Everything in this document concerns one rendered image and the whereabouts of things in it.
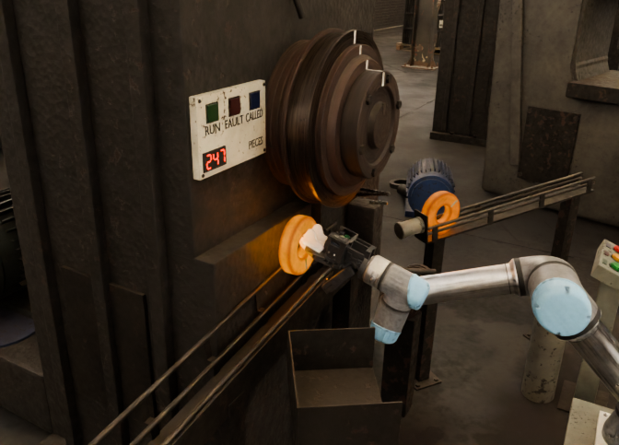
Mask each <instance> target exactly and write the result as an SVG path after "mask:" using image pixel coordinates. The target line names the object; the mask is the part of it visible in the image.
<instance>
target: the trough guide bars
mask: <svg viewBox="0 0 619 445"><path fill-rule="evenodd" d="M582 174H583V172H579V173H576V174H572V175H569V176H566V177H563V178H560V179H556V180H553V181H550V182H545V183H542V184H538V185H535V186H532V187H529V188H526V189H522V190H519V191H516V192H513V193H507V194H504V195H501V196H498V197H495V198H492V199H488V200H485V201H483V202H479V203H476V204H472V205H467V206H464V207H461V208H460V211H462V210H466V209H469V208H472V207H475V208H474V209H471V210H468V211H464V212H461V213H459V217H458V218H455V219H452V220H449V221H446V222H443V223H439V224H436V225H434V226H430V227H428V230H431V229H432V231H429V232H428V236H429V235H432V240H433V243H434V242H437V241H438V233H439V232H441V231H444V230H447V229H450V228H456V227H458V226H461V225H465V224H468V223H471V222H474V221H476V220H480V219H483V218H486V217H488V219H487V223H488V225H492V224H493V221H494V215H497V214H500V213H503V212H507V211H509V210H512V209H515V208H518V207H522V206H525V205H529V204H533V203H536V202H539V207H540V209H541V208H544V199H548V198H551V197H554V196H557V195H559V194H563V193H568V192H571V191H575V190H577V189H580V188H583V187H586V186H587V190H586V192H587V194H588V193H591V185H592V184H595V182H593V181H592V180H595V179H596V177H595V176H594V177H591V178H588V179H585V180H582V177H578V176H579V175H582ZM570 178H573V179H572V180H568V181H565V182H560V181H563V180H567V179H570ZM579 180H582V181H579ZM578 181H579V182H578ZM555 182H559V183H557V184H554V185H550V186H547V187H544V188H541V189H538V190H535V191H532V192H531V190H533V189H536V188H540V187H543V186H545V185H549V184H552V183H555ZM571 182H572V183H571ZM583 182H587V183H585V184H582V185H579V186H576V185H578V184H581V183H583ZM567 183H570V184H567ZM564 184H566V185H564ZM561 185H564V186H561ZM558 186H561V187H558ZM571 186H572V187H573V186H576V187H573V188H570V189H566V188H568V187H571ZM555 187H558V188H555ZM552 188H554V189H552ZM549 189H552V190H549ZM563 189H566V190H564V191H561V192H558V193H553V192H556V191H559V190H563ZM545 190H549V191H545ZM543 191H545V192H543ZM524 192H526V193H524ZM540 192H542V193H540ZM518 193H524V194H520V195H517V196H514V197H510V198H508V199H505V200H501V201H498V202H495V203H492V204H489V205H484V204H487V203H490V202H494V201H496V200H499V199H503V198H506V197H509V196H512V195H515V194H518ZM534 193H537V194H534ZM548 193H552V194H549V195H546V194H548ZM531 194H533V195H531ZM545 195H546V196H545ZM524 196H525V197H524ZM539 196H540V198H537V199H534V200H531V199H532V198H535V197H539ZM521 197H524V198H521ZM519 198H521V199H519ZM515 199H519V200H516V201H512V200H515ZM528 200H530V201H528ZM509 201H512V202H509ZM523 201H528V202H525V203H522V204H518V205H514V204H517V203H520V202H523ZM507 202H509V203H507ZM503 203H506V204H503ZM500 204H503V205H500ZM481 205H483V206H481ZM494 205H497V206H494ZM509 205H513V206H511V207H507V208H504V209H501V210H498V211H496V212H494V210H497V209H499V208H502V207H506V206H509ZM491 206H494V207H491ZM488 207H491V208H488ZM485 208H488V209H486V210H482V209H485ZM481 210H482V211H481ZM473 212H474V213H473ZM487 212H488V214H486V215H483V216H480V215H482V214H484V213H487ZM470 213H472V214H470ZM467 214H470V215H467ZM463 215H467V216H464V217H461V216H463ZM477 216H479V217H477ZM470 217H475V218H472V219H468V220H465V221H462V222H460V223H456V224H453V225H450V226H447V227H444V228H439V227H442V226H446V225H448V224H451V223H454V222H458V221H461V220H464V219H466V218H470Z"/></svg>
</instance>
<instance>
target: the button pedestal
mask: <svg viewBox="0 0 619 445"><path fill-rule="evenodd" d="M606 242H608V243H610V244H611V248H608V247H606ZM614 246H617V245H615V244H613V243H612V242H610V241H608V240H604V241H603V242H602V243H601V245H600V246H599V248H598V249H597V252H596V256H595V260H594V264H593V266H592V270H591V274H590V275H591V276H592V277H594V278H596V279H598V280H599V281H601V282H600V285H599V290H598V294H597V298H596V302H595V303H596V304H597V305H598V307H599V308H600V309H601V321H602V323H603V324H604V325H605V326H606V328H607V329H608V330H609V331H610V332H611V333H612V330H613V324H614V320H615V316H616V312H617V309H618V305H619V271H616V270H614V269H613V268H612V267H611V266H610V264H611V263H613V262H615V263H619V262H617V261H616V260H615V259H614V258H613V257H612V255H613V254H614V253H617V254H619V252H617V251H616V250H615V249H614V248H613V247H614ZM604 251H607V252H609V256H607V255H605V254H604ZM602 259H605V260H607V261H608V262H607V265H606V264H604V263H602ZM599 383H600V378H599V377H598V376H597V375H596V374H595V372H594V371H593V370H592V369H591V368H590V366H589V365H588V364H587V362H586V361H585V360H584V359H583V358H582V362H581V366H580V370H579V375H578V381H577V383H575V382H572V381H566V380H564V384H563V388H562V392H561V395H560V399H559V402H558V406H557V409H558V410H561V411H564V412H567V413H569V412H570V407H571V403H572V399H573V398H577V399H580V400H583V401H586V402H589V403H593V404H597V405H600V406H604V407H607V403H608V396H609V393H607V392H603V391H599V390H598V387H599Z"/></svg>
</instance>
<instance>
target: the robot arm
mask: <svg viewBox="0 0 619 445"><path fill-rule="evenodd" d="M344 229H346V230H348V231H350V232H352V233H353V235H352V238H350V236H348V235H345V231H344ZM299 244H300V245H301V247H302V248H303V249H304V250H305V252H306V253H307V254H308V255H309V256H310V257H311V258H312V259H314V260H315V261H317V262H319V263H323V264H324V265H327V266H330V267H331V268H338V269H342V270H341V271H340V272H338V273H337V274H336V275H334V276H330V277H328V278H327V279H326V280H325V281H324V282H323V283H324V284H323V285H322V286H321V287H322V289H323V290H324V291H325V293H326V294H328V293H329V292H333V291H334V290H336V289H337V288H338V287H339V286H340V285H341V284H342V283H343V282H344V281H345V280H347V279H348V278H350V277H351V276H353V275H354V274H355V273H356V272H357V278H359V279H361V280H363V281H364V282H365V283H367V284H369V285H370V286H372V287H374V288H376V289H377V290H379V291H380V296H379V300H378V304H377V308H376V313H375V316H374V318H373V320H372V321H371V325H370V327H375V328H376V330H375V339H376V340H377V341H379V342H382V343H383V344H393V343H395V342H396V341H397V339H398V337H399V335H400V334H401V333H402V328H403V326H404V324H405V321H406V319H407V317H408V314H409V312H410V310H411V309H414V310H419V309H420V308H421V306H422V305H427V304H434V303H441V302H448V301H455V300H463V299H476V298H482V297H490V296H497V295H504V294H511V293H515V294H516V295H518V296H519V297H521V296H530V297H531V307H532V311H533V313H534V316H535V318H536V319H537V321H538V322H539V324H540V325H541V326H542V327H543V328H544V329H545V330H547V331H548V332H550V333H552V334H554V335H555V336H556V337H557V338H558V339H559V340H562V341H568V342H569V343H570V344H571V345H572V346H573V347H574V348H575V349H576V350H577V351H578V353H579V354H580V355H581V356H582V358H583V359H584V360H585V361H586V362H587V364H588V365H589V366H590V368H591V369H592V370H593V371H594V372H595V374H596V375H597V376H598V377H599V378H600V380H601V381H602V382H603V383H604V385H605V386H606V387H607V388H608V389H609V391H610V392H611V393H612V394H613V396H614V397H615V398H616V399H617V403H616V407H615V409H614V410H613V412H612V413H611V414H610V415H609V417H608V418H607V419H606V420H605V422H604V424H603V427H602V431H601V434H602V437H603V439H604V441H605V442H606V443H607V445H619V343H618V341H617V340H616V339H615V338H614V336H613V335H612V334H611V332H610V331H609V330H608V329H607V328H606V326H605V325H604V324H603V323H602V321H601V309H600V308H599V307H598V305H597V304H596V303H595V302H594V300H593V299H592V298H591V297H590V295H589V294H588V293H587V291H586V290H585V289H584V287H583V286H582V285H581V283H580V281H579V279H578V275H577V273H576V271H575V269H574V268H573V267H572V266H571V265H570V264H569V263H568V262H566V261H564V260H563V259H560V258H557V257H554V256H544V255H539V256H527V257H520V258H514V259H511V261H510V262H509V263H505V264H499V265H492V266H486V267H480V268H474V269H467V270H460V271H454V272H448V273H442V274H435V275H423V276H418V275H417V274H413V273H411V272H409V271H407V270H405V269H403V268H402V267H401V266H399V265H397V264H395V263H392V262H390V261H389V260H387V259H385V258H383V257H381V256H379V255H376V254H374V253H375V250H376V249H377V247H375V246H373V245H371V244H369V243H367V242H365V241H363V240H361V239H359V238H358V234H357V233H355V232H354V231H352V230H350V229H348V228H345V227H343V226H341V227H340V229H339V232H335V233H334V232H332V233H331V234H330V235H328V237H327V236H325V235H324V234H323V231H322V226H321V225H319V224H316V225H314V227H313V228H312V229H311V228H310V229H308V231H307V232H306V234H304V235H303V236H302V237H301V239H300V241H299ZM322 251H324V252H322Z"/></svg>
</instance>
